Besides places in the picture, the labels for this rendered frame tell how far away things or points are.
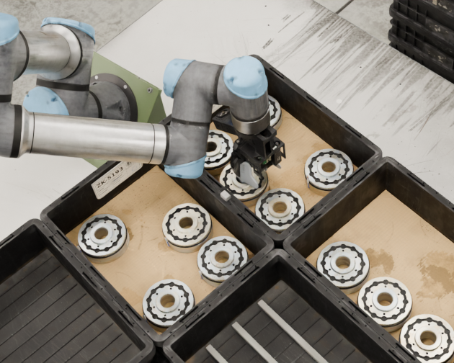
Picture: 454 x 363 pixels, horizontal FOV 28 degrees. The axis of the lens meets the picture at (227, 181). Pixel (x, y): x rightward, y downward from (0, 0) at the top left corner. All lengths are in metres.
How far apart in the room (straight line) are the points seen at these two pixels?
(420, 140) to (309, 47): 0.40
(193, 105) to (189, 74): 0.06
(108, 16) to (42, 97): 1.57
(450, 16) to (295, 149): 0.89
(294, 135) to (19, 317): 0.70
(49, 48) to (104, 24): 1.69
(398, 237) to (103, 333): 0.62
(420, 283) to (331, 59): 0.73
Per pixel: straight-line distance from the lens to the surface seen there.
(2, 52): 1.59
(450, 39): 2.78
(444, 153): 2.14
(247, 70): 1.64
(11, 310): 1.90
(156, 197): 1.95
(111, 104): 2.09
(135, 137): 1.66
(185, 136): 1.68
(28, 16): 3.63
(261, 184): 1.90
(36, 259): 1.94
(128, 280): 1.86
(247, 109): 1.67
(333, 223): 1.83
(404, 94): 2.24
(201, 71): 1.67
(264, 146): 1.74
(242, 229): 1.80
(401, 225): 1.87
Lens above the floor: 2.43
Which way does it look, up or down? 56 degrees down
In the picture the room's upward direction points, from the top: 11 degrees counter-clockwise
